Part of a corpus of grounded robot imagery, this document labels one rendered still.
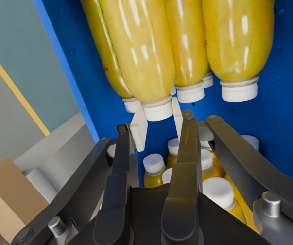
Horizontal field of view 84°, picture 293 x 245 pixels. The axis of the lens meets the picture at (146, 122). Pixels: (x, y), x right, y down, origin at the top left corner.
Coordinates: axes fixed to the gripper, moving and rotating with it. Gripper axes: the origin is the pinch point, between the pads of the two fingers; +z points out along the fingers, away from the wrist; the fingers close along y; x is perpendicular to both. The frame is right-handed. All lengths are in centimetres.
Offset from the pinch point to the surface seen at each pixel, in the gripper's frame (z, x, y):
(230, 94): 2.4, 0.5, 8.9
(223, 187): -0.9, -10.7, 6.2
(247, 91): 1.7, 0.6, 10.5
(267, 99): 9.8, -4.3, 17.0
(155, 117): 1.2, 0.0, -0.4
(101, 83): 7.0, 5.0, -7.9
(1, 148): 113, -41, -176
